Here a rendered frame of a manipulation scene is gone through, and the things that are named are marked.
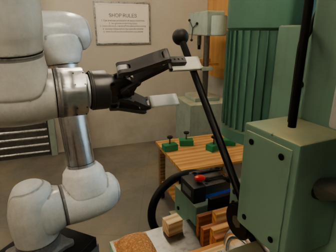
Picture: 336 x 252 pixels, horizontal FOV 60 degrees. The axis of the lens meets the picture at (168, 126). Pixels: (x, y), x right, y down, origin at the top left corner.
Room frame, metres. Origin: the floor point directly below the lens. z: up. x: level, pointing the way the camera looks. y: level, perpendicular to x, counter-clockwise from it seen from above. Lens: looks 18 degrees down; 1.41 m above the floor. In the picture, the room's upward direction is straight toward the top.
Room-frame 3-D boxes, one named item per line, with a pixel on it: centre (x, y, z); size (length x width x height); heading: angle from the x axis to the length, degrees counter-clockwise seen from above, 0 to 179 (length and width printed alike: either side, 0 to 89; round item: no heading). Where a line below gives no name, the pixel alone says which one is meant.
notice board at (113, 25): (3.52, 0.51, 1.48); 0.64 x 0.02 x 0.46; 109
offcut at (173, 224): (0.65, -0.01, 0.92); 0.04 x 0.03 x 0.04; 120
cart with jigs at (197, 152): (2.11, -0.29, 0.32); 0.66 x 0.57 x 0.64; 110
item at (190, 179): (0.76, -0.11, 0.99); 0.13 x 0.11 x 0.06; 114
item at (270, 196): (0.33, -0.15, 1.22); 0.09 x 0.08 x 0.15; 24
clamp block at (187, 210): (0.76, -0.11, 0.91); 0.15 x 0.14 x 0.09; 114
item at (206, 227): (0.63, -0.16, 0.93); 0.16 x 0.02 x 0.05; 114
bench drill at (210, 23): (3.03, -0.39, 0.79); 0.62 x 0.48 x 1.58; 17
